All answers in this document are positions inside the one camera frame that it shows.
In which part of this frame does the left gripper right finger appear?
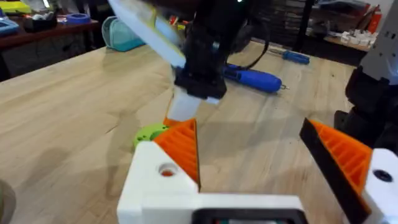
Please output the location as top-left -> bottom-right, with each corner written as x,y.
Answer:
299,118 -> 398,224

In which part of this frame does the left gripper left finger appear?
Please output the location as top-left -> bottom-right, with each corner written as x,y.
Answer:
116,118 -> 201,224

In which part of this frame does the blue electric screwdriver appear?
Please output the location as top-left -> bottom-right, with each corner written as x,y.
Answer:
221,63 -> 290,95

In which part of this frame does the green disc with holes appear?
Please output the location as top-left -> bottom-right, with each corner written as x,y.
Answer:
133,122 -> 170,149

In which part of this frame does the flat upright wrist plate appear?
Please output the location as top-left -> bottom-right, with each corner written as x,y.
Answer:
107,0 -> 187,68

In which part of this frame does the teal soft bag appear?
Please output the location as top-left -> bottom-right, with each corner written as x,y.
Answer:
101,15 -> 146,52

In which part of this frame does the heap of white parts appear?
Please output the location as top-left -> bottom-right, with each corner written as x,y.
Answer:
340,29 -> 379,48

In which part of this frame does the blue tape roll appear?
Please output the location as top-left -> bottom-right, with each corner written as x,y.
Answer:
65,12 -> 92,26

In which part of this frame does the brown side table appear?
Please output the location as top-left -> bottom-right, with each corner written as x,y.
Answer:
0,19 -> 101,52

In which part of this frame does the black box with clutter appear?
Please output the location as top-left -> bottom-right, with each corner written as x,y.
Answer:
22,11 -> 58,34

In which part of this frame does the blue tray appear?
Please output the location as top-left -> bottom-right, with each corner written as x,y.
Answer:
0,16 -> 20,36

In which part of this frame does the yellow-green box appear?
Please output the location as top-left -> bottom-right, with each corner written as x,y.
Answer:
0,1 -> 32,15

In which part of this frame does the black cable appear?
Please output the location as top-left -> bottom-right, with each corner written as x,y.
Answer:
241,17 -> 272,71

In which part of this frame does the blue-handled hand screwdriver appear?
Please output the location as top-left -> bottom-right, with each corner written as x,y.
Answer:
267,47 -> 311,66

